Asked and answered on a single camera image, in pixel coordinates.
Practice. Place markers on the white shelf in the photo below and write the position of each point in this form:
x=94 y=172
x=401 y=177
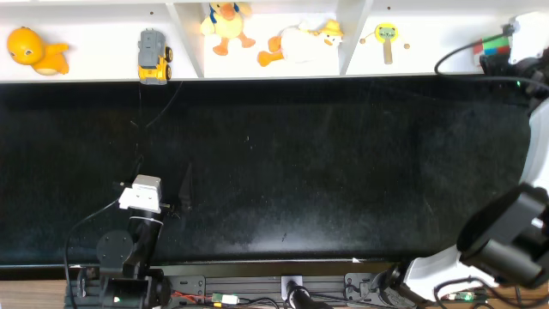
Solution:
x=86 y=64

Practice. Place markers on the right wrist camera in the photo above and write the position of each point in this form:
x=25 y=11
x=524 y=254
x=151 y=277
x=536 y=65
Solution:
x=529 y=38

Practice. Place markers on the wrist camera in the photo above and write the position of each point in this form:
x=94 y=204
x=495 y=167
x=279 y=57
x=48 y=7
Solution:
x=143 y=193
x=529 y=38

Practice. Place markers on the white plush duck yellow hat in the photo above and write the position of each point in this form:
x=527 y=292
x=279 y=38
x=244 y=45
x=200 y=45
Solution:
x=304 y=45

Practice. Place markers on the grey and yellow toy truck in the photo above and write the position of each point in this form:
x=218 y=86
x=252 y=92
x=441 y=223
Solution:
x=152 y=51

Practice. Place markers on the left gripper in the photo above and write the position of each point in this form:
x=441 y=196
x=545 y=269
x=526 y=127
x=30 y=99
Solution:
x=169 y=209

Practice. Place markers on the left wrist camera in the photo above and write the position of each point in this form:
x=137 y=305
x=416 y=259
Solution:
x=143 y=193

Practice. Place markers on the mounting rail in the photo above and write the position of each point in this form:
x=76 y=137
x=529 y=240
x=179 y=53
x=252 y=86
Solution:
x=266 y=285

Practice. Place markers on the yellow rubber duck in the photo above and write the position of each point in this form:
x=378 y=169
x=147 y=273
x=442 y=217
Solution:
x=25 y=47

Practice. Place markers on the many-coloured puzzle cube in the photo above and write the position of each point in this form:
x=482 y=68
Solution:
x=493 y=45

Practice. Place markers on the yellow rattle drum toy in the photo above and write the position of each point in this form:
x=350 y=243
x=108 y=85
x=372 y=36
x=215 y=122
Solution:
x=387 y=33

